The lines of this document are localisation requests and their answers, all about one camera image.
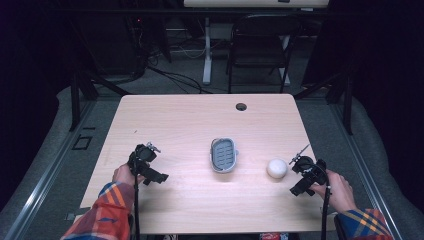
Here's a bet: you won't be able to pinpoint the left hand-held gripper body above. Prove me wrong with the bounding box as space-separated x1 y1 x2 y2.
127 143 170 186

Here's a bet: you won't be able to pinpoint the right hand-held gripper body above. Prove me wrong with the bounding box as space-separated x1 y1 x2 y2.
289 155 330 197

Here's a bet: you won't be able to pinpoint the white round soap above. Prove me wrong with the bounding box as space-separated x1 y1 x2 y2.
266 158 289 180

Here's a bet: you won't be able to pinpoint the grey soap dish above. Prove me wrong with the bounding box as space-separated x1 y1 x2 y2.
209 136 240 174

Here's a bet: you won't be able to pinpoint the person's left hand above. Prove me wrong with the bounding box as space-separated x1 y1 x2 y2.
112 163 146 187

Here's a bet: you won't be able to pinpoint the person's right hand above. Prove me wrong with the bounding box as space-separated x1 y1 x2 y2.
309 168 358 214

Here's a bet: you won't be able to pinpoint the red packet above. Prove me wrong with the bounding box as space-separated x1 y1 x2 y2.
259 232 290 240

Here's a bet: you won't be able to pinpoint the black folding chair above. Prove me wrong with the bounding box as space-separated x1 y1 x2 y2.
226 13 303 94

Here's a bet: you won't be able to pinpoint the white desk with legs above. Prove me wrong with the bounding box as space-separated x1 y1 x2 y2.
183 0 330 86

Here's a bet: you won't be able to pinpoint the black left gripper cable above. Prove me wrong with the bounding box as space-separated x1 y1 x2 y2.
133 159 142 240

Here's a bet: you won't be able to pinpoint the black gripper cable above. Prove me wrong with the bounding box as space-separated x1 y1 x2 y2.
133 159 142 240
320 166 332 240

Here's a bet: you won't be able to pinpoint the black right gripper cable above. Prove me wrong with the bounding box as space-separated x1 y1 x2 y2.
320 166 332 240

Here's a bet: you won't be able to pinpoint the black metal frame stand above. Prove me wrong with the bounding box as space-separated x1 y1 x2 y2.
68 19 131 132
293 63 355 136

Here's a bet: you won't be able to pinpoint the black floor cables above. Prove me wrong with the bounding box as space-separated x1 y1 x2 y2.
133 19 214 95

